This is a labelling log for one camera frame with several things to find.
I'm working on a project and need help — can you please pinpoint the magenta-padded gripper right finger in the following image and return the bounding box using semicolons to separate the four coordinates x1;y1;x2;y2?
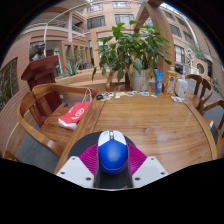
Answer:
127;143;169;189

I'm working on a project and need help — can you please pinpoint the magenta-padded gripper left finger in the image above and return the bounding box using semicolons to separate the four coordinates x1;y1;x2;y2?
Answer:
55;143;100;189

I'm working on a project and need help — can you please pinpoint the blue and white computer mouse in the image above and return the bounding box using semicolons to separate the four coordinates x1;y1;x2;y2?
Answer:
97;129;129;175

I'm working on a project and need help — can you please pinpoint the wooden armchair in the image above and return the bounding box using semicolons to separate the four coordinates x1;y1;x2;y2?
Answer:
1;149;22;163
199;98;224;159
16;83;98;158
184;73;214;114
105;69;130;93

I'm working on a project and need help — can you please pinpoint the red paper bag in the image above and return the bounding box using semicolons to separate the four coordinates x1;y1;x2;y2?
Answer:
57;88;94;131

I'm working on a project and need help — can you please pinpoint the white wipes packet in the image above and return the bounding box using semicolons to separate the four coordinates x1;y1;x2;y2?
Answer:
170;95;185;104

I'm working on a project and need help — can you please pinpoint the bunch of keys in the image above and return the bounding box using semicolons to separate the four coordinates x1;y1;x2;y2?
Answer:
95;91;116;102

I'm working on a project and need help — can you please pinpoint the blue squeeze tube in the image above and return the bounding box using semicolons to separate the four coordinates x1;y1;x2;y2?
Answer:
154;70;165;97

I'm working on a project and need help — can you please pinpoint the white pump bottle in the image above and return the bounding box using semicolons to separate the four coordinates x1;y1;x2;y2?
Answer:
174;73;189;99

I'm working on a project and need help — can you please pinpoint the yellow dish soap bottle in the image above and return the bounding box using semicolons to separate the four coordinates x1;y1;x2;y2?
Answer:
165;65;178;97

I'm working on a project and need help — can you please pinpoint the spiky green agave plant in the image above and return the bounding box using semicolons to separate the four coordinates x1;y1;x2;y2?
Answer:
64;57;83;78

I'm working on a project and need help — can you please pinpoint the green plant in white pot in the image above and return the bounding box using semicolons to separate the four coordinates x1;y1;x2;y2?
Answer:
91;20;173;93

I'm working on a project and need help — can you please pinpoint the dark bust statue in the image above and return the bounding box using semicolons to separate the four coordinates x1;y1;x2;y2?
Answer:
31;40;47;62

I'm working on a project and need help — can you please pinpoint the dark red wooden pedestal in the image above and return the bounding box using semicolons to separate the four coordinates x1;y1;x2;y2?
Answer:
20;54;63;127

